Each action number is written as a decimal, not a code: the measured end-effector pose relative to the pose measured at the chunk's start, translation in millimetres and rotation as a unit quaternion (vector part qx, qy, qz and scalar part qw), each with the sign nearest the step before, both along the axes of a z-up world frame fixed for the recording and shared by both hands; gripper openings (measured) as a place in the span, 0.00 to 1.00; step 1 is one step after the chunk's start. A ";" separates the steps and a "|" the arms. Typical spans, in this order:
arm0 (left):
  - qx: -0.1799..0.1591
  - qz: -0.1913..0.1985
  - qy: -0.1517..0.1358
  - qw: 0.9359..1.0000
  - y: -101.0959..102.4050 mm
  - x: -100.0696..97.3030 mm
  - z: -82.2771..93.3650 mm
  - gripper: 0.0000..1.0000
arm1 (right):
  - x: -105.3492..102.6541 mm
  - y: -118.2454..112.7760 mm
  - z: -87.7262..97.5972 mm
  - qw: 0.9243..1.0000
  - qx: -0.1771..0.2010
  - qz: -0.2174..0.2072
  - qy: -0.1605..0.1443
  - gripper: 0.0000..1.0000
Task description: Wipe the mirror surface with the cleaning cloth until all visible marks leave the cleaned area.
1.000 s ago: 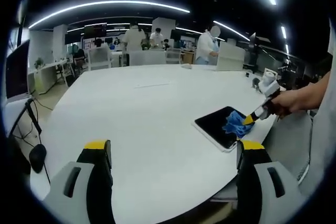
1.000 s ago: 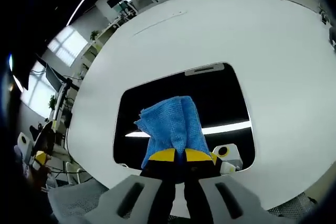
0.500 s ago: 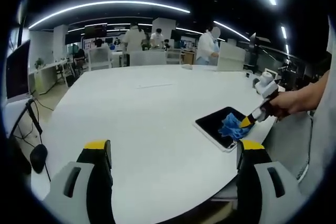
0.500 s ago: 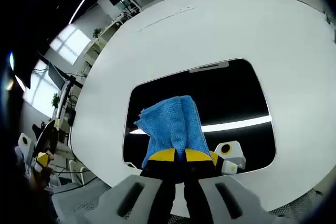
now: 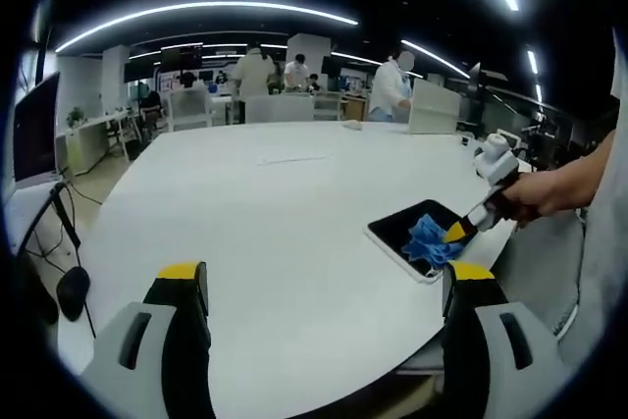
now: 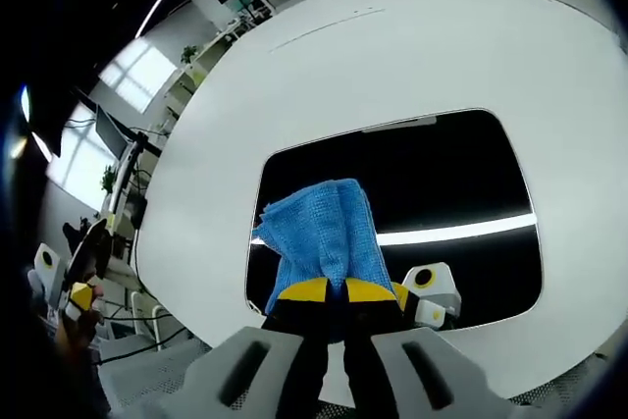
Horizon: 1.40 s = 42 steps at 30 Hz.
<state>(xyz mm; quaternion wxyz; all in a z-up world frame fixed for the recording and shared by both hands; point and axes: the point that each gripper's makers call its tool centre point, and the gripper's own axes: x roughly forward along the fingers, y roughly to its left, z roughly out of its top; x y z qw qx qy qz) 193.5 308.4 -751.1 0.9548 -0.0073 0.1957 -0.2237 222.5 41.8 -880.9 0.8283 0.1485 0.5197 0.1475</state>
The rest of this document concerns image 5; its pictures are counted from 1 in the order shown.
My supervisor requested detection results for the white office chair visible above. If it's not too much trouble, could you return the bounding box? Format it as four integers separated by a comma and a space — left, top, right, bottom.
165, 86, 216, 131

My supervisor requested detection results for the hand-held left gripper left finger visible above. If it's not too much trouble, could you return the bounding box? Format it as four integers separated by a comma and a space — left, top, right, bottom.
80, 259, 216, 419

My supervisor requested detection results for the white chair back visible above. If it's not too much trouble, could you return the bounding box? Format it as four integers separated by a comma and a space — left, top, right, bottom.
243, 94, 316, 125

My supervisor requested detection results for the person's grey shirt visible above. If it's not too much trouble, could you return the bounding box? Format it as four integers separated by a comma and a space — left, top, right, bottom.
552, 30, 628, 369

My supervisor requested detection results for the blue cleaning cloth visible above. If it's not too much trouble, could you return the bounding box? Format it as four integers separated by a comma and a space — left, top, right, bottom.
400, 212, 466, 272

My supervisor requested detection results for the person's right hand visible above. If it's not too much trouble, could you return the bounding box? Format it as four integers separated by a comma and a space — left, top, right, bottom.
498, 173, 556, 230

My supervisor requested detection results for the computer monitor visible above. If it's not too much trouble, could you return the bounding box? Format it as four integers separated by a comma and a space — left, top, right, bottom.
11, 72, 64, 190

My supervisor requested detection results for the black tablet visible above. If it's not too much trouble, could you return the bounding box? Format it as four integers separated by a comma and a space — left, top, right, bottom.
362, 198, 497, 287

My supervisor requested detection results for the white board panel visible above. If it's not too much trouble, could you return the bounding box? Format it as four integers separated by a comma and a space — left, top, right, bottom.
408, 80, 463, 135

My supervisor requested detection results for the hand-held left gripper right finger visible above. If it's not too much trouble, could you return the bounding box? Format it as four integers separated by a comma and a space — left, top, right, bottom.
440, 261, 571, 419

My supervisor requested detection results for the grey mesh chair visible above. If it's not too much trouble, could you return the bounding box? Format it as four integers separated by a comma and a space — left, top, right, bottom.
489, 220, 586, 340

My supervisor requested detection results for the white cabinet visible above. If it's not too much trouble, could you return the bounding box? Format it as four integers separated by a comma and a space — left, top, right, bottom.
55, 112, 134, 179

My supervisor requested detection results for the black screen stand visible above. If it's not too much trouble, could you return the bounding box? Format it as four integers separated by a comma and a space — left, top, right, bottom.
13, 180, 83, 264

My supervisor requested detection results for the black floor base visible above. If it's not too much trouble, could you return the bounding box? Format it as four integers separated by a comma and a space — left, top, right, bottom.
55, 264, 98, 340

